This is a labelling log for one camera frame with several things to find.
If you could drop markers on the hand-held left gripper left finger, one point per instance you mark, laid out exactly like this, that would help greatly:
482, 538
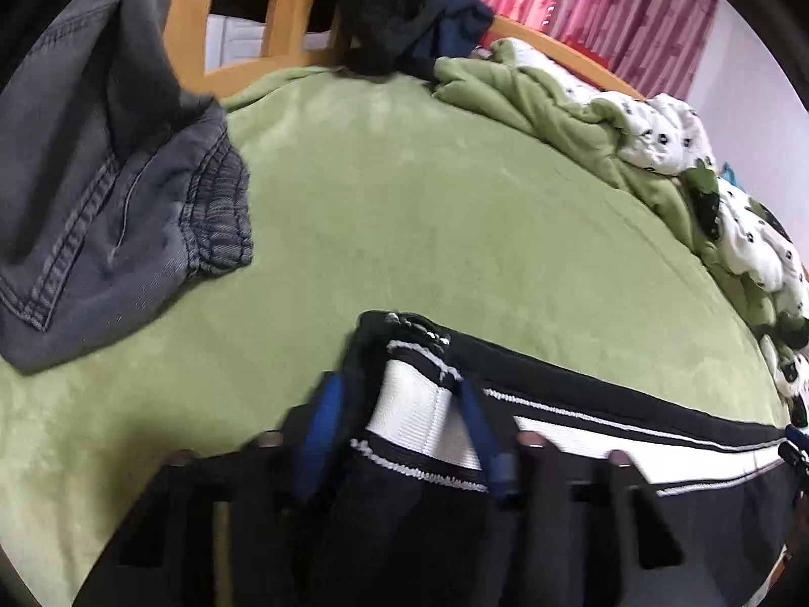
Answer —
322, 431

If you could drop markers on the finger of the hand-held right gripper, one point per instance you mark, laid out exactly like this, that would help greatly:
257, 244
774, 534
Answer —
795, 452

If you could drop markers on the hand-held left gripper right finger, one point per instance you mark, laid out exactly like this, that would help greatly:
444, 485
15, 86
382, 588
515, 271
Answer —
481, 433

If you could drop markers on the black pants with white stripes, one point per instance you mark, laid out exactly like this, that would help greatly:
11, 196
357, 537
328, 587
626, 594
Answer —
569, 387

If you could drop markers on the grey denim pants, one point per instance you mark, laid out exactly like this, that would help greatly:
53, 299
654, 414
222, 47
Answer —
95, 202

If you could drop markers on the green fleece blanket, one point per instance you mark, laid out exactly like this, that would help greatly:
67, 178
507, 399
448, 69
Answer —
411, 202

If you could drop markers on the white and green printed quilt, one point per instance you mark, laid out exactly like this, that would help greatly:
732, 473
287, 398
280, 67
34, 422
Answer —
663, 133

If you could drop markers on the white door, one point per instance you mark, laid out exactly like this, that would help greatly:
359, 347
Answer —
237, 41

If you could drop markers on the navy blue garment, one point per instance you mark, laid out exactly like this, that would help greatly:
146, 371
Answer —
455, 25

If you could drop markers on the black garment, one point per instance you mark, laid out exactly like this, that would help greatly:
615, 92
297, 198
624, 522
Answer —
379, 6

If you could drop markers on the pink patterned curtain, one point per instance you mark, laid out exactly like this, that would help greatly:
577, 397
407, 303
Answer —
607, 6

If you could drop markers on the wooden bed frame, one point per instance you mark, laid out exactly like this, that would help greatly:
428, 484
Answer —
189, 44

